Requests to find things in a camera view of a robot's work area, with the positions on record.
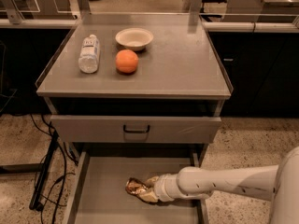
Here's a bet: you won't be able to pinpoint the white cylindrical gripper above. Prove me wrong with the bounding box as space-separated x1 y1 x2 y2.
137 174 181 203

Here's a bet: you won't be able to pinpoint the orange gold can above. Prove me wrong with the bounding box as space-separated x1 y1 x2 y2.
125 177 149 196

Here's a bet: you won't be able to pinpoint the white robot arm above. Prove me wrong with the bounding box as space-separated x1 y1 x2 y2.
137 147 299 224

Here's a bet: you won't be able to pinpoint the open grey middle drawer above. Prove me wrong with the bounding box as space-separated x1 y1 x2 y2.
63 151 209 224

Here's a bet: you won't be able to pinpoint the grey top drawer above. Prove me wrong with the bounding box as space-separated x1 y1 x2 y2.
50 115 221 144

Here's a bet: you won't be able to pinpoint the grey drawer cabinet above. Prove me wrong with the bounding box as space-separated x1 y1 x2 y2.
35 12 234 161

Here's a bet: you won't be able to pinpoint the orange fruit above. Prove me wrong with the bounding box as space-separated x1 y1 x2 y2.
115 49 138 74

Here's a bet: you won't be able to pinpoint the clear plastic water bottle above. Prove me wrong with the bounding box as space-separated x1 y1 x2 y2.
78 35 100 74

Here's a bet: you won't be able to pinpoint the white paper bowl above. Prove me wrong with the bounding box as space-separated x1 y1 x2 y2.
115 28 153 51

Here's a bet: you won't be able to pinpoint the background grey workbench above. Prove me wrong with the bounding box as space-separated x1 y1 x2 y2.
223 0 299 23

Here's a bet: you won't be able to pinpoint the black drawer handle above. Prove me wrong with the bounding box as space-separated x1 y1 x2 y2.
122 125 150 134

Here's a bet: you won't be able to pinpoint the black floor cables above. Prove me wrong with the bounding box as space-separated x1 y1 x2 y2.
29 114 78 224

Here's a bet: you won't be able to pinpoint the black table leg frame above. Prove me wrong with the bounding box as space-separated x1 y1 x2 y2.
0 133 58 211

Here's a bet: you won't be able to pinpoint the white horizontal rail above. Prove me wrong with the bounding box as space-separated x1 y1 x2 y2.
0 19 299 34

